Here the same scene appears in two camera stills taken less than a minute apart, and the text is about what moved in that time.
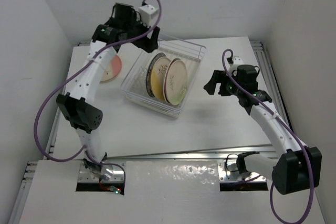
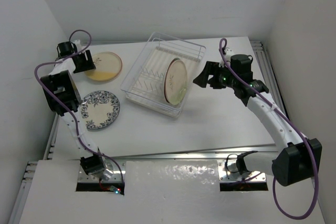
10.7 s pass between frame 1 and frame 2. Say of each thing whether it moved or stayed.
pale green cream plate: stayed
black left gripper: moved
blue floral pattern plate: moved
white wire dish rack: stayed
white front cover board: stayed
